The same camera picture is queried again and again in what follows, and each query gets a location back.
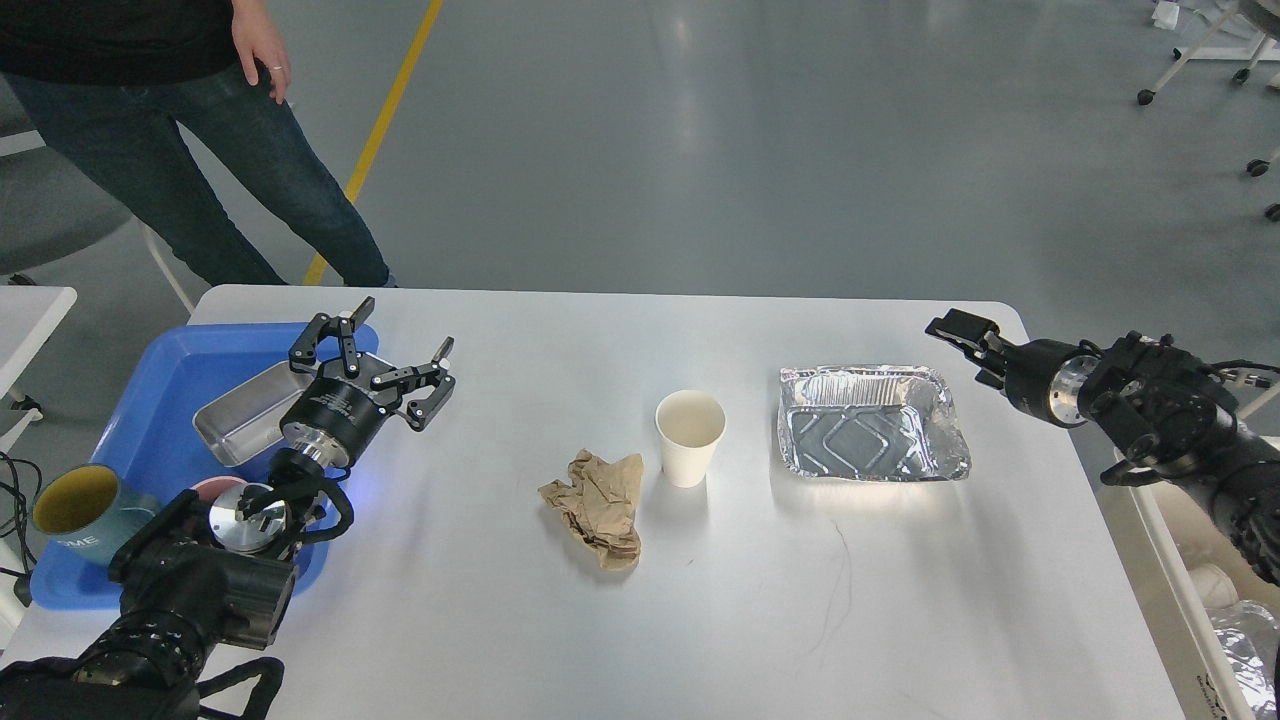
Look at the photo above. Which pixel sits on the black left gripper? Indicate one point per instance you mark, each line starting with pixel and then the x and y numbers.
pixel 350 399

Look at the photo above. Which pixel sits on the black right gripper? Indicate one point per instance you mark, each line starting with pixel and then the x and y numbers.
pixel 1042 378

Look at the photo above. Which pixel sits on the square steel tray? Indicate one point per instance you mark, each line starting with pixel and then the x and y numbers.
pixel 244 422

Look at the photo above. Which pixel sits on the aluminium foil tray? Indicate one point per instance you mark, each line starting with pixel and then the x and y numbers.
pixel 870 423

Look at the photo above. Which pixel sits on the pink mug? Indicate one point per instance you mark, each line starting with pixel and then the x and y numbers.
pixel 210 489

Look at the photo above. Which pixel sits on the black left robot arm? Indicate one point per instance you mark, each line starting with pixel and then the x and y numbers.
pixel 203 573

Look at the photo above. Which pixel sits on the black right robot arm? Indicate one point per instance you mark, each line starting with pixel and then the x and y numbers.
pixel 1169 415

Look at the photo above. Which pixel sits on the person's left hand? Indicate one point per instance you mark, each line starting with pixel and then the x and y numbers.
pixel 261 49

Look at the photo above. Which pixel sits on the blue plastic tray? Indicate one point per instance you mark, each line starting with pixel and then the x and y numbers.
pixel 153 444

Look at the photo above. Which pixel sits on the crumpled brown paper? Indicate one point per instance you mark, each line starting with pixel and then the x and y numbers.
pixel 597 504

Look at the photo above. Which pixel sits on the white bin right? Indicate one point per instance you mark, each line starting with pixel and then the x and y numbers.
pixel 1160 534

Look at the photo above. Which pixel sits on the teal mug yellow inside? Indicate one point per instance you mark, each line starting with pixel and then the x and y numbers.
pixel 92 512

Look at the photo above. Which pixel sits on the white paper cup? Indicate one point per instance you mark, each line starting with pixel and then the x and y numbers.
pixel 690 424

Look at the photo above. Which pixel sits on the white side table left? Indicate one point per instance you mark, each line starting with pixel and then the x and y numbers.
pixel 29 315

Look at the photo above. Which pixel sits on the white cup in bin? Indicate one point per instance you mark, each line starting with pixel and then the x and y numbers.
pixel 1214 588

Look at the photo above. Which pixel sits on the grey office chair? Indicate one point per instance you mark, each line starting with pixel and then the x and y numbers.
pixel 49 209

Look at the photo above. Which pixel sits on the standing person dark clothes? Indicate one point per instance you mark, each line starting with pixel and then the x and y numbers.
pixel 116 86

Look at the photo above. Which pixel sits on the crumpled foil in bin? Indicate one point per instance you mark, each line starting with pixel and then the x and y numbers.
pixel 1248 635

